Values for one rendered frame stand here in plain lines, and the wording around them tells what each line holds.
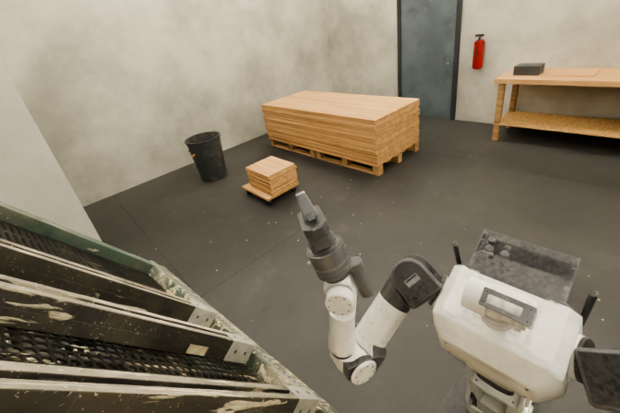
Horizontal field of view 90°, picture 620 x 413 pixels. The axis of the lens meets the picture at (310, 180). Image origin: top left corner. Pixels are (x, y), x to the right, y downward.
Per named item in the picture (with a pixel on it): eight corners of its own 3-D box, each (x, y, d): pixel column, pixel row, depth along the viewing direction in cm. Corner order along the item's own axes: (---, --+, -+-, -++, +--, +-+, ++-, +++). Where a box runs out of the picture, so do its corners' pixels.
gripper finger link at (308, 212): (306, 190, 67) (317, 214, 69) (292, 196, 67) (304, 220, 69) (307, 192, 66) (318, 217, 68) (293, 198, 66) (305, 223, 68)
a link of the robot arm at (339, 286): (316, 251, 78) (333, 286, 82) (307, 280, 69) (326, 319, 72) (360, 241, 74) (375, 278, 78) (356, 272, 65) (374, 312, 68)
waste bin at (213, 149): (237, 172, 493) (226, 134, 464) (206, 187, 463) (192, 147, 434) (220, 165, 531) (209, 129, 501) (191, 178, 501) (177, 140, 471)
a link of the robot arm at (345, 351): (321, 309, 82) (322, 359, 90) (340, 339, 73) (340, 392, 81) (355, 295, 86) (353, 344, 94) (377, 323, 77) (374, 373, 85)
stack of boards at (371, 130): (420, 149, 471) (420, 98, 436) (377, 177, 413) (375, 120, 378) (309, 128, 642) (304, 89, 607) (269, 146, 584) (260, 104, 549)
